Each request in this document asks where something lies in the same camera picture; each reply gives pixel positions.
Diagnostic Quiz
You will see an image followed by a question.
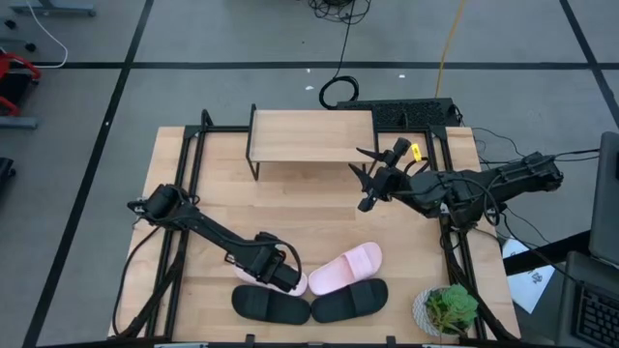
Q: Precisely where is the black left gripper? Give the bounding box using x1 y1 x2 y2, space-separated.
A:
246 244 304 295

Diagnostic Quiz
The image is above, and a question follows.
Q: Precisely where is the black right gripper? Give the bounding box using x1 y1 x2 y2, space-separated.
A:
347 147 412 213

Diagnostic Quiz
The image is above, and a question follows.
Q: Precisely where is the pink rubber slide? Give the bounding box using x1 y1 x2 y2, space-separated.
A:
234 244 310 297
308 241 383 297

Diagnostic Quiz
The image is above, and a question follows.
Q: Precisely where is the black rubber slide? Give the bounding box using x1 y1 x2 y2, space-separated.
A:
310 277 390 324
230 283 312 326

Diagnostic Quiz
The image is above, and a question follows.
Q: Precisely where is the wooden shelf with black frame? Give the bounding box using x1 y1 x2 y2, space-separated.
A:
245 103 379 181

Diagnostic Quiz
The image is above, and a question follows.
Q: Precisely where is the green succulent in white pot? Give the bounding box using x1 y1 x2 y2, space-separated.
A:
411 283 480 338

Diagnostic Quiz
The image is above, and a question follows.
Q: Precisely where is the black metal bar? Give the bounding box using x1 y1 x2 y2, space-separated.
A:
502 230 592 276

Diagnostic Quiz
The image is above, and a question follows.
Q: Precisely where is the white paper sheet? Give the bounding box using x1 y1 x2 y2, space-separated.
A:
501 239 556 314

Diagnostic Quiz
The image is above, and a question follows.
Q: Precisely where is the grey laptop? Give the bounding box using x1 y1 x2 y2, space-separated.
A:
554 130 619 348

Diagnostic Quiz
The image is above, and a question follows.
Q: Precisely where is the black chair base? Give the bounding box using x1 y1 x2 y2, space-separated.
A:
0 157 16 194

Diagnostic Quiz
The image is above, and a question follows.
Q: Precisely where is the red metal cart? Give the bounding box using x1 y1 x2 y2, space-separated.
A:
0 50 43 130

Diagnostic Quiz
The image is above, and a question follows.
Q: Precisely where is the grey desk foot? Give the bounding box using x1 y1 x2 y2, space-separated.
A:
9 0 97 17

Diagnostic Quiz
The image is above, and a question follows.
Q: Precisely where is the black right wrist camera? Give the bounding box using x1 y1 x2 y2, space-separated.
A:
392 137 413 163

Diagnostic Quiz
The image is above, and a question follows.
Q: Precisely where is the black coiled cable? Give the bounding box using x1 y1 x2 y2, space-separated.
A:
317 18 362 110

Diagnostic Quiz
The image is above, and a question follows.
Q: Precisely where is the yellow cable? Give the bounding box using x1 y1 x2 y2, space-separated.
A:
433 0 468 100

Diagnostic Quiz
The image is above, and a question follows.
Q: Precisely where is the black metal table frame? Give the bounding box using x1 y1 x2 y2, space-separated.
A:
113 108 519 348

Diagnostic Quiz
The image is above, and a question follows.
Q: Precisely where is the black cable bundle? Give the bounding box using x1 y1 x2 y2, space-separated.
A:
307 0 373 25

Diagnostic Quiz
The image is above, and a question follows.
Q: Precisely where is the white cable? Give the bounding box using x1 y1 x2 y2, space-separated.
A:
23 0 69 70

